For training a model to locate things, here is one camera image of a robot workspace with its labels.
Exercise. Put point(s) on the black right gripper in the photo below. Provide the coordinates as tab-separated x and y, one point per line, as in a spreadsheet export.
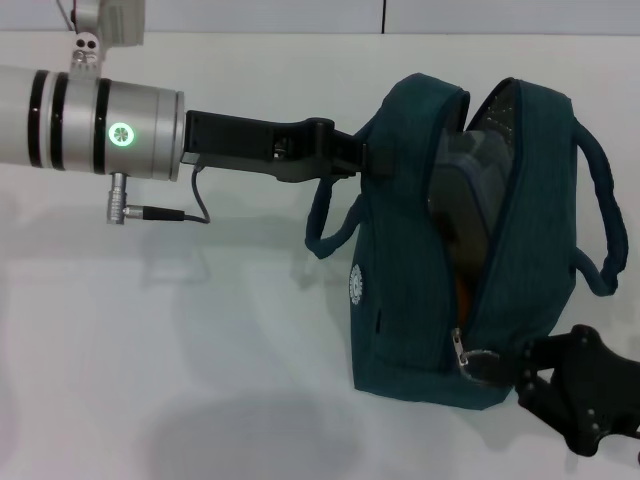
600	390

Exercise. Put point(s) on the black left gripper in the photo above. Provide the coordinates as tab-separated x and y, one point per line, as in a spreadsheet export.
240	142

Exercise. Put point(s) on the orange pear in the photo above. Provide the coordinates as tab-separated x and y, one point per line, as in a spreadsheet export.
463	296

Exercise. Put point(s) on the teal insulated lunch bag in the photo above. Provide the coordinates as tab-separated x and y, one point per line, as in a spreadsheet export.
400	310

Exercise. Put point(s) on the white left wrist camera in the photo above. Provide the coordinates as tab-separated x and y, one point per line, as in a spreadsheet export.
125	20

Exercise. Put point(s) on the silver left camera bracket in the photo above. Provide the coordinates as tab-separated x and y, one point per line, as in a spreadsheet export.
87	55

